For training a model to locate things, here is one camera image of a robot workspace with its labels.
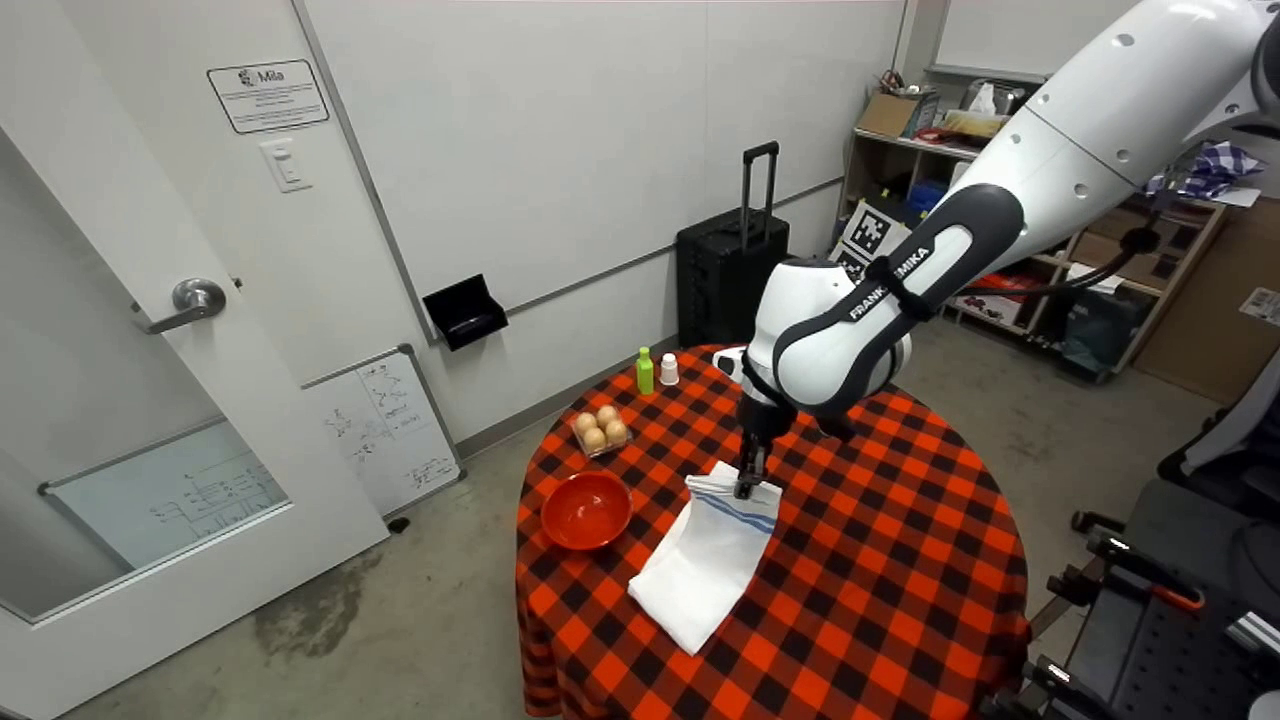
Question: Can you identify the white plastic bag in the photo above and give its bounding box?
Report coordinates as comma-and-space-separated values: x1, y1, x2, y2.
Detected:
956, 74, 1009, 137

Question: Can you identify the black orange clamp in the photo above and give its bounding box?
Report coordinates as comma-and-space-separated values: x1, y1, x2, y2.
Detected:
1042, 506, 1213, 621
1018, 650, 1114, 720

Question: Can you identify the black white marker board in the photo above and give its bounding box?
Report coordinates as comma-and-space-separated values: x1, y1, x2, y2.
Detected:
823, 195, 926, 272

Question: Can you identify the small white wall plate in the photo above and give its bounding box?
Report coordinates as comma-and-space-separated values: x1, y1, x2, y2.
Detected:
255, 137, 315, 195

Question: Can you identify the large wall whiteboard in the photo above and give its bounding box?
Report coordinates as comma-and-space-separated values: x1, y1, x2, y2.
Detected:
933, 0, 1138, 86
288, 0, 926, 324

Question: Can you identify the red bowl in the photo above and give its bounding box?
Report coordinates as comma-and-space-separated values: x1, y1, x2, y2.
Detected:
534, 466, 636, 557

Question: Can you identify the white door sign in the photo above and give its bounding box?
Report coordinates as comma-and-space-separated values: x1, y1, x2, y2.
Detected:
202, 57, 337, 140

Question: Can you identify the silver door handle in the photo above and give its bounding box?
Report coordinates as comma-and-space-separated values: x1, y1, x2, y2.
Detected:
140, 276, 231, 340

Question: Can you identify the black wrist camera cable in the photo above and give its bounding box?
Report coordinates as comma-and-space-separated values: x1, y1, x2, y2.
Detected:
1037, 221, 1166, 340

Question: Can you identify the wooden shelf unit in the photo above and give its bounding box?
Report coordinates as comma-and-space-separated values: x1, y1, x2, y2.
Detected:
843, 74, 1236, 384

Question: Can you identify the dark storage bin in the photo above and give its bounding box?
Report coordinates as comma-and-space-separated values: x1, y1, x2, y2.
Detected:
1054, 285, 1138, 384

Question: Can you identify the white door with window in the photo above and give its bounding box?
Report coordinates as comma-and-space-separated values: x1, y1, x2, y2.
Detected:
0, 0, 393, 720

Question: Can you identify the black suitcase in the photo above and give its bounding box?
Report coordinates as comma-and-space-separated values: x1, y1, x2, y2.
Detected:
670, 140, 792, 352

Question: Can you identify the red black plaid tablecloth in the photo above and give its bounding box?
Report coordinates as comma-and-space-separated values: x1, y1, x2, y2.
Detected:
513, 340, 1037, 720

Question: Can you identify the small leaning whiteboard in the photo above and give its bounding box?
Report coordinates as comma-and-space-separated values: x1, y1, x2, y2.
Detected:
300, 344, 465, 525

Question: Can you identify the blue patterned cloth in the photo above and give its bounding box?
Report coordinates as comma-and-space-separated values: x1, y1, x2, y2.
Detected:
1166, 131, 1264, 210

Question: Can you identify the black wall box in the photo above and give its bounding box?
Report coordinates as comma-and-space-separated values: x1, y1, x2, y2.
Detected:
421, 272, 513, 354

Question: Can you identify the cardboard box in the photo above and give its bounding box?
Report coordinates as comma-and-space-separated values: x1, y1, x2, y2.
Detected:
855, 86, 926, 144

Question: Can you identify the white towel with blue stripes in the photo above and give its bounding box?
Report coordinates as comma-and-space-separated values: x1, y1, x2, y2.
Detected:
625, 455, 787, 661

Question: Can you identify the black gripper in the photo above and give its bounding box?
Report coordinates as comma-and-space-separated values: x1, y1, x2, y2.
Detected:
734, 395, 804, 502

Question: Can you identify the black perforated robot table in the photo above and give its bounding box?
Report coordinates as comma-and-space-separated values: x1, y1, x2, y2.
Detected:
1024, 436, 1280, 720

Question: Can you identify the large brown cardboard sheet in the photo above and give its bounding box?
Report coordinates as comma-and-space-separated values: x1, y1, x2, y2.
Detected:
1132, 195, 1280, 412

